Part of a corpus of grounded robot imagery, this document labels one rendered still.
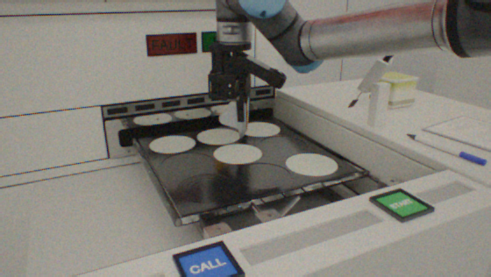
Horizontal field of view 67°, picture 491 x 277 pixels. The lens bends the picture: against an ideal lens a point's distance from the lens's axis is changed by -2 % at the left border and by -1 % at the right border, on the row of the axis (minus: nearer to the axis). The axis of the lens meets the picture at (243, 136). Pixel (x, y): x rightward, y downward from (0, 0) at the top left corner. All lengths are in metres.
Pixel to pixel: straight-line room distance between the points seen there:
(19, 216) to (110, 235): 0.33
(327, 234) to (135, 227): 0.38
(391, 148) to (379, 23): 0.25
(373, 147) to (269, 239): 0.38
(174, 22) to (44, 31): 0.27
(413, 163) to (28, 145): 0.77
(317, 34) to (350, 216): 0.32
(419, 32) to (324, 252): 0.30
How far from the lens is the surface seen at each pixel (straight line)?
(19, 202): 0.97
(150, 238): 0.68
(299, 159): 0.75
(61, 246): 0.71
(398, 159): 0.71
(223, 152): 0.78
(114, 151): 0.92
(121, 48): 0.87
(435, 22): 0.53
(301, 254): 0.41
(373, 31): 0.58
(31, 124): 0.90
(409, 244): 0.48
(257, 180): 0.67
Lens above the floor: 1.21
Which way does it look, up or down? 22 degrees down
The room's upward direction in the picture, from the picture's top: straight up
